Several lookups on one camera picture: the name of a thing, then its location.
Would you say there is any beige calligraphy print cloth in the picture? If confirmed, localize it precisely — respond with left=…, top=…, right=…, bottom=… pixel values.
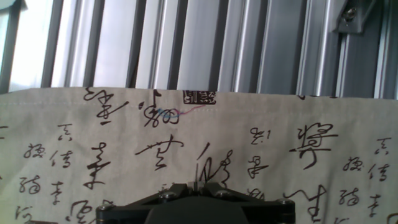
left=0, top=86, right=398, bottom=224

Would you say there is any grey metal corner bracket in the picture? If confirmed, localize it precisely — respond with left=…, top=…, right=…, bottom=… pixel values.
left=331, top=0, right=377, bottom=34

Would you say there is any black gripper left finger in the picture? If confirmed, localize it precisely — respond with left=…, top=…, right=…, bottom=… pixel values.
left=96, top=182, right=196, bottom=224

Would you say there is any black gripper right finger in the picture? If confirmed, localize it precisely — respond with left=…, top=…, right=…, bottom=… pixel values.
left=198, top=182, right=296, bottom=224

